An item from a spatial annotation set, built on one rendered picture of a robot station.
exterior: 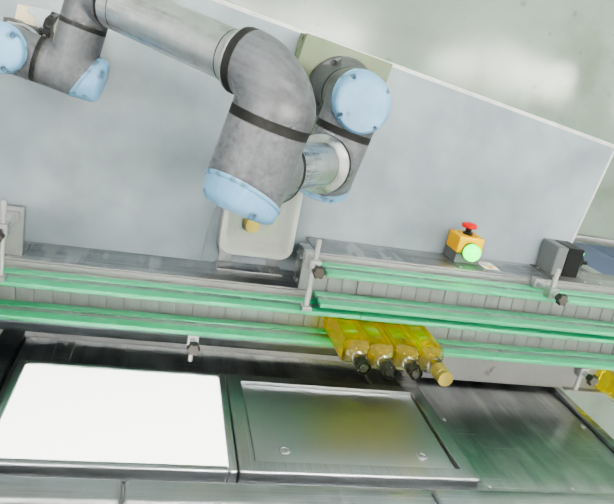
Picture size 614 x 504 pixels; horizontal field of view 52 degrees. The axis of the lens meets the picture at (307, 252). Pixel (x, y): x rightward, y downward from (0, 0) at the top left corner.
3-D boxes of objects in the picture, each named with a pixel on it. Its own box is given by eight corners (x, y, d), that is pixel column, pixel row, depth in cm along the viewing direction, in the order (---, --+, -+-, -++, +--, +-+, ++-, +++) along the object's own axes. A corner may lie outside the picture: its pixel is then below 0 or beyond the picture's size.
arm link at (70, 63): (114, 42, 101) (43, 13, 97) (94, 109, 103) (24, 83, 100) (119, 40, 108) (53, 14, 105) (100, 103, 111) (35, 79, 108)
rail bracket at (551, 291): (525, 284, 161) (554, 305, 149) (534, 257, 159) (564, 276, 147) (539, 285, 162) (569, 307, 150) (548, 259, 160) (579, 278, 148)
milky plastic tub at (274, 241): (215, 241, 155) (217, 253, 147) (229, 151, 148) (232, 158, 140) (285, 249, 159) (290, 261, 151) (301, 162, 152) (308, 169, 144)
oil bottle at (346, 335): (321, 324, 154) (343, 368, 134) (326, 303, 152) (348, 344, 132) (343, 326, 155) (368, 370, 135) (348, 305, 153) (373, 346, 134)
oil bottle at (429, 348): (388, 330, 158) (418, 374, 138) (393, 310, 156) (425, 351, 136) (409, 332, 159) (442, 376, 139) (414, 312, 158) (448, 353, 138)
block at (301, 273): (289, 278, 155) (294, 289, 149) (296, 242, 152) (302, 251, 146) (304, 279, 156) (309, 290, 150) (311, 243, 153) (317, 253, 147)
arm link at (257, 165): (377, 140, 132) (296, 132, 81) (349, 205, 136) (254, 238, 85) (326, 117, 135) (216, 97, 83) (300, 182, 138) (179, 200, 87)
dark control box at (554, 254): (533, 264, 175) (550, 275, 167) (542, 237, 172) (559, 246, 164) (559, 267, 177) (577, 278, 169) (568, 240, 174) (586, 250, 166)
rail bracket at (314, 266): (293, 296, 149) (303, 318, 138) (306, 228, 144) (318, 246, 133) (306, 297, 150) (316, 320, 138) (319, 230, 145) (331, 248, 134)
